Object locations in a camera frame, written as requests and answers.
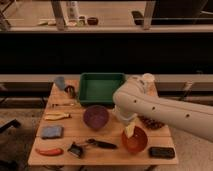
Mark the blue sponge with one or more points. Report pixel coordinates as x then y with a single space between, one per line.
51 132

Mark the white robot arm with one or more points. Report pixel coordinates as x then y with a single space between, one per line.
133 98

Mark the purple bowl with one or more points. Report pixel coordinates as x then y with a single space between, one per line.
96 117

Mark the red bowl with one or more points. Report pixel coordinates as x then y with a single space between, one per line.
137 143

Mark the dark bowl on shelf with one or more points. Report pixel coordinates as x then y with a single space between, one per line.
92 21

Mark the green plastic tray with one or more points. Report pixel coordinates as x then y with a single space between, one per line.
98 88

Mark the small metal cup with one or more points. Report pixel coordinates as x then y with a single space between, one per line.
71 91

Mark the blue cup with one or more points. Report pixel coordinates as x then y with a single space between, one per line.
60 83

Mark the bunch of dark grapes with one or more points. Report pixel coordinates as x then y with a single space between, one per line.
150 123

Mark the banana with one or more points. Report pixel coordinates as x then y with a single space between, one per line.
54 117

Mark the small jar on shelf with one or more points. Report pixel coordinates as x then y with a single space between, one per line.
82 21

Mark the black metal clip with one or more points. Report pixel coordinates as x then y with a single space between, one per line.
76 150

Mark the red chili pepper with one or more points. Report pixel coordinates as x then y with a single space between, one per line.
50 152

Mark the clear bottle on shelf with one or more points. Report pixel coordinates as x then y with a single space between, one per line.
72 11

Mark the black handled utensil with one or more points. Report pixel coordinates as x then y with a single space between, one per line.
101 144

